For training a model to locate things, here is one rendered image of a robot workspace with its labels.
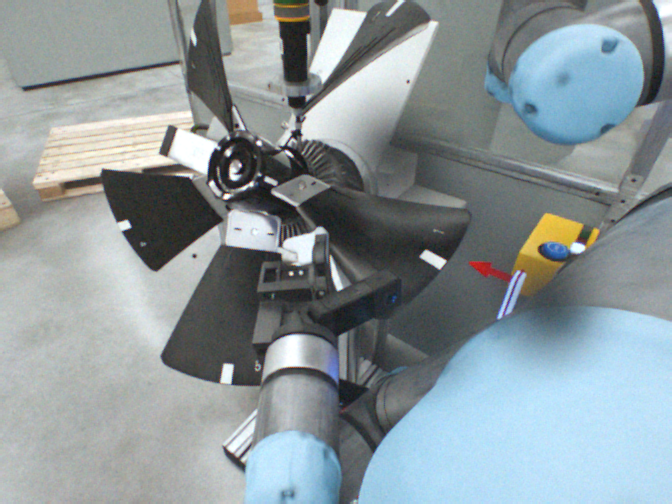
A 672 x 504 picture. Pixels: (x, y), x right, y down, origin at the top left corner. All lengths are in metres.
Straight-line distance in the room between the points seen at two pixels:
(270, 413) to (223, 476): 1.34
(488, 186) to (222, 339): 0.91
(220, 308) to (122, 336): 1.54
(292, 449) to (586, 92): 0.33
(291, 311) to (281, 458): 0.18
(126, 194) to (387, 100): 0.55
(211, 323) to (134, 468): 1.15
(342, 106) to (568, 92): 0.68
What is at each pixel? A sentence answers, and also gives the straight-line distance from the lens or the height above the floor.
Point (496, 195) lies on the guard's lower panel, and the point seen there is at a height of 0.89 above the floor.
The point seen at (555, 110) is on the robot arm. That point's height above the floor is 1.43.
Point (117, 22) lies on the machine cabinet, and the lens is 6.11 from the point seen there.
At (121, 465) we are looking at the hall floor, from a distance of 1.84.
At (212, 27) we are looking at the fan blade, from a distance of 0.86.
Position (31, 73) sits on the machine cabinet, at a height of 0.17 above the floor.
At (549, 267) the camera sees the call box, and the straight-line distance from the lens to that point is 0.80.
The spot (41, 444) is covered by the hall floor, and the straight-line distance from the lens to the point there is 2.03.
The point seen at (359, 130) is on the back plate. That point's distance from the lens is 0.93.
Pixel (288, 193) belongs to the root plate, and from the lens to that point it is 0.67.
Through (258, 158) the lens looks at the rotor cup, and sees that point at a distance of 0.67.
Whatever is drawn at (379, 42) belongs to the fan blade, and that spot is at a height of 1.39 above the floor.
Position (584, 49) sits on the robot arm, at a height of 1.46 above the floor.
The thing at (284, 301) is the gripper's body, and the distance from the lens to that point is 0.48.
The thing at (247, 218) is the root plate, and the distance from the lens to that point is 0.73.
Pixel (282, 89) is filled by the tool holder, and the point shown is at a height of 1.36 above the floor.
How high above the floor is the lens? 1.53
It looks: 40 degrees down
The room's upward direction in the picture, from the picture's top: straight up
